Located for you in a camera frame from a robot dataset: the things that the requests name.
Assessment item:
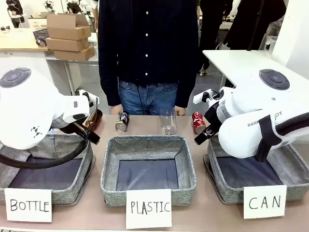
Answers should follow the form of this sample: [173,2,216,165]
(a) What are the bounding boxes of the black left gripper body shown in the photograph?
[70,120,90,140]

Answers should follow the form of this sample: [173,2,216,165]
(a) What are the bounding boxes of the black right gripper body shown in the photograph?
[203,103,223,128]

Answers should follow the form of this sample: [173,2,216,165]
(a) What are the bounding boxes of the red drink can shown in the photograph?
[192,111,208,135]

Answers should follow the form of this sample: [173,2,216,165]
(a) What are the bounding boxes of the dark blue drink can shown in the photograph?
[115,110,130,132]

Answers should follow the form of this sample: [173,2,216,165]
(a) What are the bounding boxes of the clear plastic bottle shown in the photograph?
[158,107,179,135]

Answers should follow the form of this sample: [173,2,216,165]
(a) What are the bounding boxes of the person's right forearm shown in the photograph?
[98,55,121,107]

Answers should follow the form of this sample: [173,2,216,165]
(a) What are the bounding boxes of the person's left forearm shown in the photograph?
[175,55,200,109]

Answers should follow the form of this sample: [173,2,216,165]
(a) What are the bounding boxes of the grey fabric basket plastic label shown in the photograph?
[100,134,197,207]

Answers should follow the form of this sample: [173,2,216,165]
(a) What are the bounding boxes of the grey fabric basket can label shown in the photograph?
[203,134,309,205]

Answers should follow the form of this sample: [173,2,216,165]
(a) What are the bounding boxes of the grey fabric basket bottle label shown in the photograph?
[0,132,97,206]

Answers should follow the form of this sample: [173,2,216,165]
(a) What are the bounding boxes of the white paper sign CAN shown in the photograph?
[243,185,287,219]

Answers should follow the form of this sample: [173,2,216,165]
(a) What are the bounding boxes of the black mesh basket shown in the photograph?
[32,28,49,46]

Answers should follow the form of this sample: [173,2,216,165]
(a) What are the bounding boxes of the person's left hand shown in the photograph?
[174,105,187,117]

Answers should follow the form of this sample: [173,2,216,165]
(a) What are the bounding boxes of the person's right hand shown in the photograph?
[110,103,122,116]

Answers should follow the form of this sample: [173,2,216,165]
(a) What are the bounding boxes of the brown glass bottle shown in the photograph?
[83,109,104,131]

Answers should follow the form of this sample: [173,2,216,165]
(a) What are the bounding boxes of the white table under boxes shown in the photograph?
[45,32,100,96]

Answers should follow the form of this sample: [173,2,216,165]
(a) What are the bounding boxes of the white side table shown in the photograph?
[202,49,309,89]

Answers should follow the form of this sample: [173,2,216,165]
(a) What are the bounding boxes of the blue jeans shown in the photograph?
[117,77,179,116]

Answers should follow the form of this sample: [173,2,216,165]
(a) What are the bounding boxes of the flat cardboard box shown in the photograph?
[53,45,95,61]
[45,37,90,52]

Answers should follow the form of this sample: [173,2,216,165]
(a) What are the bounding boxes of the white paper sign PLASTIC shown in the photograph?
[125,188,173,230]

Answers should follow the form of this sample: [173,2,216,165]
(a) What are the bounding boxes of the white paper sign BOTTLE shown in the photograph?
[4,188,53,223]

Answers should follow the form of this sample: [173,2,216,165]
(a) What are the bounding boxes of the person in dark shirt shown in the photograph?
[98,0,201,109]

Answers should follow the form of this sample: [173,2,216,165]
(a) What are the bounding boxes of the background person dark coat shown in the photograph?
[199,0,287,77]

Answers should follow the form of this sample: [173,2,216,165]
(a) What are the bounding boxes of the open cardboard box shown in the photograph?
[46,13,92,41]

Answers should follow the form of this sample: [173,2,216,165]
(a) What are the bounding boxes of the wooden background table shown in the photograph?
[0,27,54,52]

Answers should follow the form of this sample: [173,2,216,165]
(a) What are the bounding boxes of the white plastic crate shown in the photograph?
[27,17,48,31]

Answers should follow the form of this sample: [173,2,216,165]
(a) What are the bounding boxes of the background person in black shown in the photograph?
[5,0,25,29]

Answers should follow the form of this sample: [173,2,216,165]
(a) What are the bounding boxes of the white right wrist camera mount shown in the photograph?
[193,89,220,105]

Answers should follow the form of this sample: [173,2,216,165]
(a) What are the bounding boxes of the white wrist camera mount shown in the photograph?
[75,89,100,108]
[193,89,220,105]

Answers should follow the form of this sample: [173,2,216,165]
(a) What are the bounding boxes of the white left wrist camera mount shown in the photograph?
[75,89,100,108]

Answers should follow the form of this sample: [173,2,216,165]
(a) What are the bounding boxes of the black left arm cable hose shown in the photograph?
[0,98,100,170]

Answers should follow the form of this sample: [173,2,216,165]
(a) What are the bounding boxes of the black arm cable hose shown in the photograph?
[274,112,309,136]
[0,98,100,170]

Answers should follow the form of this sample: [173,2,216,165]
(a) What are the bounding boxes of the black strap on right arm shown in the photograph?
[255,115,282,163]

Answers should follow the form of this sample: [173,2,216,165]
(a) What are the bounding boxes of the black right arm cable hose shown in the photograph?
[274,112,309,136]

